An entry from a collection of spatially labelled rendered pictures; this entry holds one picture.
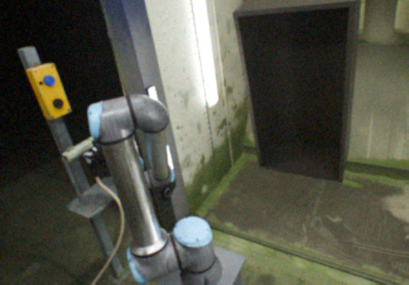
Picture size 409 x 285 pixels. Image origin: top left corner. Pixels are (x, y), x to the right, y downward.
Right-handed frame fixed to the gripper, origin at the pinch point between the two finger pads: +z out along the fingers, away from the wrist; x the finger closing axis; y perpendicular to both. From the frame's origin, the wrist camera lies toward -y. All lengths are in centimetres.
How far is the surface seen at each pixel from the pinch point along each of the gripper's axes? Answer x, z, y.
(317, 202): 122, -96, 105
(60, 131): -1.3, 14.5, -10.6
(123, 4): 47, -6, -67
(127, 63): 47, 3, -34
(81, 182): -1.2, 14.6, 23.6
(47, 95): -4.0, 8.8, -32.2
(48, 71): 1.3, 8.8, -42.6
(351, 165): 175, -115, 98
